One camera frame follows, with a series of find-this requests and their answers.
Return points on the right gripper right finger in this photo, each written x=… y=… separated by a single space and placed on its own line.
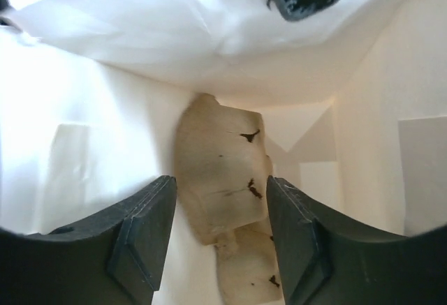
x=327 y=257

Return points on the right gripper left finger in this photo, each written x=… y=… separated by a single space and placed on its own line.
x=115 y=256

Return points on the single brown pulp carrier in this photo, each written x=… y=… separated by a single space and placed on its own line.
x=222 y=170

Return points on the brown paper bag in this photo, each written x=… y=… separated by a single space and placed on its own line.
x=353 y=101

